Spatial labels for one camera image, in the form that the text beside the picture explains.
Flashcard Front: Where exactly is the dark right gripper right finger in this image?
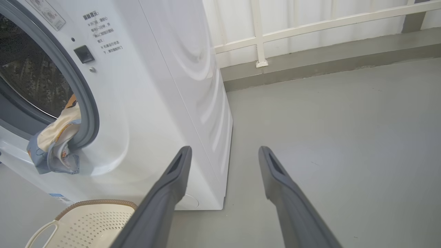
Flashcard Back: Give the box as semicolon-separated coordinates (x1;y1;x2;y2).
258;146;341;248

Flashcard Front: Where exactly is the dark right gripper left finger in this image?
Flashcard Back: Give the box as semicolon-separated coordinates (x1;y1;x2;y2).
110;146;192;248

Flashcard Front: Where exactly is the blue orange patterned garment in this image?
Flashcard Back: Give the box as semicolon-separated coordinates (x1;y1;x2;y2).
27;94;81;174

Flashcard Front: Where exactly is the white front-load washing machine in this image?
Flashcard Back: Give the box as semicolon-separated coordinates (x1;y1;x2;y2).
0;0;233;210

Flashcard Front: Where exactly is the cream perforated basket brown rim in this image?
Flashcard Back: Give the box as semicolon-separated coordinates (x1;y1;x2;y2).
25;199;138;248

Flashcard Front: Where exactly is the blue energy label sticker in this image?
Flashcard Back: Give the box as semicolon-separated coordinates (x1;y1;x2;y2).
48;193;74;206

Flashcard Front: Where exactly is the white metal railing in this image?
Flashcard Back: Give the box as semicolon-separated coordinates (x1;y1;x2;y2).
203;0;441;68

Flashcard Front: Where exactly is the grey warning sticker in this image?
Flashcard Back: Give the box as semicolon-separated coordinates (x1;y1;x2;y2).
26;0;66;31

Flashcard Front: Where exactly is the grey pillar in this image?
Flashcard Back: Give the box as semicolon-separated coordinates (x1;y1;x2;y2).
401;0;428;33

